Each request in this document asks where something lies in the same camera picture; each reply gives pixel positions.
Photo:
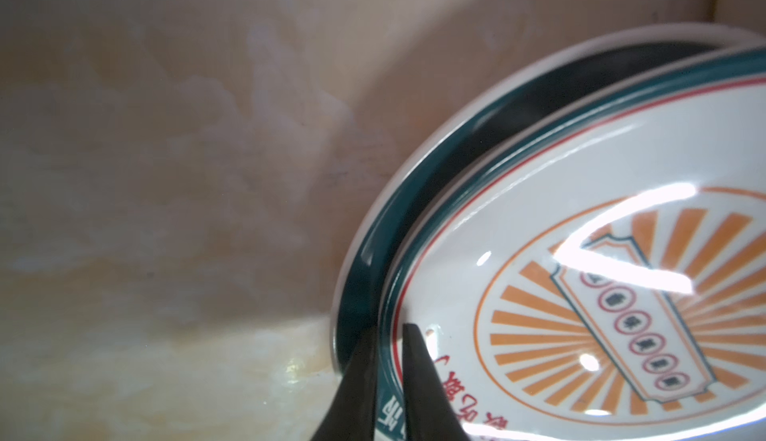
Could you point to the white plate orange sunburst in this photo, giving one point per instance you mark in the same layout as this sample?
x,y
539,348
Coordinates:
x,y
601,276

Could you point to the white plate green red rim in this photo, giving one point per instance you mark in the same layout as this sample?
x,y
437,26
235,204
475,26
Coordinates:
x,y
506,109

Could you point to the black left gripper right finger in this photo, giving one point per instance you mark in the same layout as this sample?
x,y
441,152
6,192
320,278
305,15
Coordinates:
x,y
429,415

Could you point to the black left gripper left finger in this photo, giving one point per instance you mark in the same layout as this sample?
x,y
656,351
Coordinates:
x,y
352,413

